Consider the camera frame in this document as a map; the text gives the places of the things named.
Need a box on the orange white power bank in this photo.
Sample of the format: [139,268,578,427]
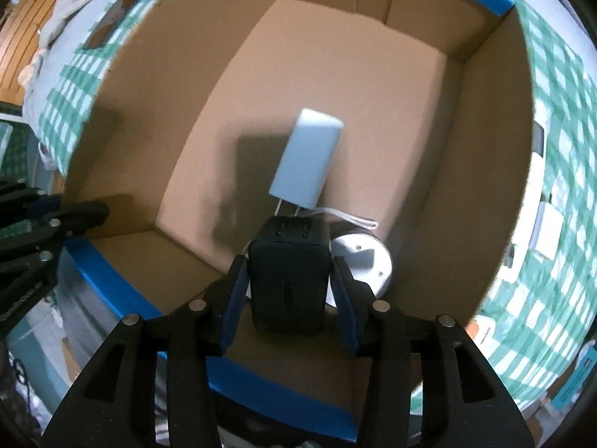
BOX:
[466,312,502,343]

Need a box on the green patterned cloth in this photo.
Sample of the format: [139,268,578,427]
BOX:
[0,121,38,183]

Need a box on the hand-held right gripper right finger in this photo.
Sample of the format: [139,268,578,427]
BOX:
[333,256,532,448]

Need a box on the teal box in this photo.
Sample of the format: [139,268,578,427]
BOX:
[550,336,597,411]

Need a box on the blue-rimmed cardboard box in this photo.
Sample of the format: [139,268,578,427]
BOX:
[60,0,537,444]

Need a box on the white power adapter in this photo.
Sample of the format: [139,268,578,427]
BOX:
[269,108,345,218]

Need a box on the black charger block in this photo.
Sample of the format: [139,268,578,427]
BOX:
[247,216,333,334]

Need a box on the green checked tablecloth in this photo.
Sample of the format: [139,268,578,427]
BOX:
[35,0,597,411]

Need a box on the round black silver speaker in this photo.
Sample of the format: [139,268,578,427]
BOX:
[326,230,393,311]

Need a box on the white cable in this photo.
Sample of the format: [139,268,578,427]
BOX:
[308,205,378,230]

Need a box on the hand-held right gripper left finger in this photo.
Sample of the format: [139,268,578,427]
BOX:
[40,254,248,448]

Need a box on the white octagonal charger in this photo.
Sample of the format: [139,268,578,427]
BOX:
[532,198,563,262]

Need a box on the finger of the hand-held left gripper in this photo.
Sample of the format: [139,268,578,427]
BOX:
[0,200,110,299]
[0,178,61,213]

